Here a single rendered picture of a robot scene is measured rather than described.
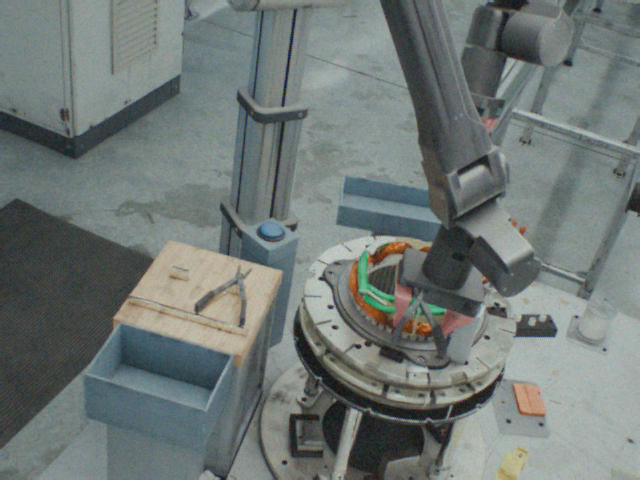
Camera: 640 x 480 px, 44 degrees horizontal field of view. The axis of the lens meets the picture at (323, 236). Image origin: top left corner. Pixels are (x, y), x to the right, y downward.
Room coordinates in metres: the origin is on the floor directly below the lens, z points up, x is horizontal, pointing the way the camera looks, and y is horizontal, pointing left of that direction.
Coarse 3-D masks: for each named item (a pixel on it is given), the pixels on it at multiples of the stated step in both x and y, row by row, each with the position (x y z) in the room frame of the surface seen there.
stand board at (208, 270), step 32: (160, 256) 0.96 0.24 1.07; (192, 256) 0.97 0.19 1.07; (224, 256) 0.99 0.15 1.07; (160, 288) 0.88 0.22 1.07; (192, 288) 0.90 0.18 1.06; (256, 288) 0.92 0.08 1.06; (128, 320) 0.81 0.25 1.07; (160, 320) 0.82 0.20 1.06; (224, 320) 0.84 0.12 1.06; (256, 320) 0.85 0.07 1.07
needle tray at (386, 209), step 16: (352, 176) 1.29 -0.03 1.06; (352, 192) 1.29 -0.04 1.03; (368, 192) 1.29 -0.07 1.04; (384, 192) 1.29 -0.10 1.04; (400, 192) 1.29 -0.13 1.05; (416, 192) 1.29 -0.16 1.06; (352, 208) 1.19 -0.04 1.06; (368, 208) 1.26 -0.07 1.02; (384, 208) 1.27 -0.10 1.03; (400, 208) 1.28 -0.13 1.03; (416, 208) 1.29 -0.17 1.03; (336, 224) 1.19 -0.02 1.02; (352, 224) 1.19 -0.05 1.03; (368, 224) 1.19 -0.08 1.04; (384, 224) 1.19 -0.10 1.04; (400, 224) 1.19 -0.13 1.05; (416, 224) 1.19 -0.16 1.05; (432, 224) 1.19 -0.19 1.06; (432, 240) 1.19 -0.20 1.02
